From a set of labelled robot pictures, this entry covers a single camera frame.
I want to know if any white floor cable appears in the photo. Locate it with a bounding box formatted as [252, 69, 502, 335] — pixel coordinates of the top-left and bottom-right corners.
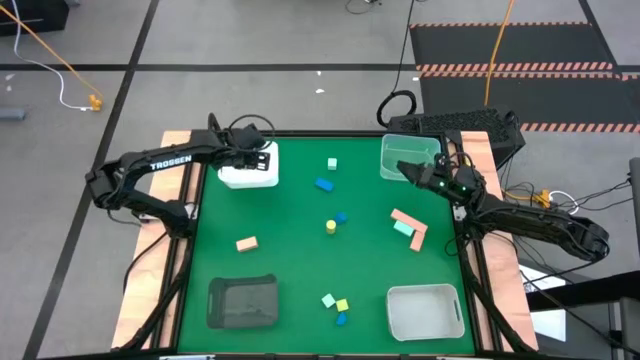
[10, 0, 94, 111]

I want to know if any black box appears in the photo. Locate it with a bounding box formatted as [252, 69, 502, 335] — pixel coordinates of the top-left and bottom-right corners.
[0, 0, 70, 37]

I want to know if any white board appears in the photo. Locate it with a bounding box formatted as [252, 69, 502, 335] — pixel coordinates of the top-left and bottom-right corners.
[519, 264, 569, 344]

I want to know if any translucent white plastic bin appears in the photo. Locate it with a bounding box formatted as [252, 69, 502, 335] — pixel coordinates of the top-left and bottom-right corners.
[385, 283, 466, 342]

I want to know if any green table mat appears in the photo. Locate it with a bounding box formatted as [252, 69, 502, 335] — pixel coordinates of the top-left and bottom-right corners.
[177, 135, 476, 355]

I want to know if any long pink block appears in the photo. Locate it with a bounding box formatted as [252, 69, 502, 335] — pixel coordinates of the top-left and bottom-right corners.
[390, 208, 429, 234]

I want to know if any orange floor cable with plug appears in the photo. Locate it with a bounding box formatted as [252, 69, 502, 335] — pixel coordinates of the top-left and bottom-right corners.
[0, 3, 105, 112]

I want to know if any black hanging cable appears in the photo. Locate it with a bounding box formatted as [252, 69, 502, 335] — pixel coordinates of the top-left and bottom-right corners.
[375, 0, 419, 129]

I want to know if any clear plastic bin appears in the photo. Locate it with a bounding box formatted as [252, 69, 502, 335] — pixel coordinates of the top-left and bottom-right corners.
[379, 133, 444, 182]

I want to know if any yellow-orange hanging cable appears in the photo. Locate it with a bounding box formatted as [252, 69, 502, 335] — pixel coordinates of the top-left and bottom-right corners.
[482, 0, 517, 107]

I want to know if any black hazard-striped floor mat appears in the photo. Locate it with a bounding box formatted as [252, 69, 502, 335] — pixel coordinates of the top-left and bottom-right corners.
[408, 21, 640, 135]

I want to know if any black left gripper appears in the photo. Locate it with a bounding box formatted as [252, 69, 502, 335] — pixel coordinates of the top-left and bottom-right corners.
[221, 140, 273, 173]

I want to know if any grey post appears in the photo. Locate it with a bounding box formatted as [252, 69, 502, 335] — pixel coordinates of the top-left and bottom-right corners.
[628, 157, 640, 241]

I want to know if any black beam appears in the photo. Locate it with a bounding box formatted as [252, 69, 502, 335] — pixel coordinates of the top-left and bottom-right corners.
[524, 269, 640, 311]

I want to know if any black computer tower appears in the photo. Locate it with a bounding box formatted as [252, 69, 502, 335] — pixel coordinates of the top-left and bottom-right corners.
[387, 107, 527, 169]

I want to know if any dark grey plastic bin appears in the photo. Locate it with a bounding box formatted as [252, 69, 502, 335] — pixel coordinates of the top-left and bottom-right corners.
[206, 273, 280, 330]

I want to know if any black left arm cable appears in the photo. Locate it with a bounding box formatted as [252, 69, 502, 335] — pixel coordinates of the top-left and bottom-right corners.
[228, 113, 277, 147]

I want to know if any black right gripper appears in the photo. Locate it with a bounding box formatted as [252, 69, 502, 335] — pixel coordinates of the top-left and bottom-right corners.
[396, 160, 484, 204]

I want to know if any yellow power plug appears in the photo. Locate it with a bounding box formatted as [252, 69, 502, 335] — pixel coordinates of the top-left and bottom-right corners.
[532, 188, 554, 209]

